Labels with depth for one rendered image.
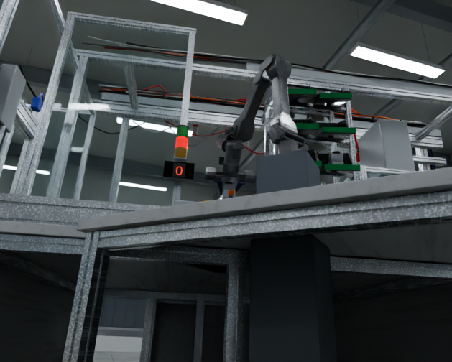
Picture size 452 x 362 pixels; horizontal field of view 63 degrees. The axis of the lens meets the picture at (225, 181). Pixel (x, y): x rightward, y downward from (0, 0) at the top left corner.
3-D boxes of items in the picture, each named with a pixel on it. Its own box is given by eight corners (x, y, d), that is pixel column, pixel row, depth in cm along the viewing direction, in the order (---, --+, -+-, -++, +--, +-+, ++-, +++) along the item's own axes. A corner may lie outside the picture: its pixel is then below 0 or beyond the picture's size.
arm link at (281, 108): (292, 58, 121) (279, 70, 126) (275, 49, 117) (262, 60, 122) (299, 141, 107) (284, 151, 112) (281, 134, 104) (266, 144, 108)
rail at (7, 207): (288, 247, 112) (287, 213, 116) (-21, 225, 102) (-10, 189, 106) (283, 251, 117) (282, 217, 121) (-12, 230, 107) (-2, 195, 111)
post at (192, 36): (177, 232, 141) (195, 33, 179) (169, 232, 141) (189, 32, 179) (177, 234, 144) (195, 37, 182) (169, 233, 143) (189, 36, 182)
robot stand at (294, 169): (310, 223, 87) (305, 148, 95) (255, 228, 93) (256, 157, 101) (324, 236, 98) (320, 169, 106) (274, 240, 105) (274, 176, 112)
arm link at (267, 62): (292, 66, 121) (274, 65, 129) (273, 55, 116) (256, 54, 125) (259, 148, 125) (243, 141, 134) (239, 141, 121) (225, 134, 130)
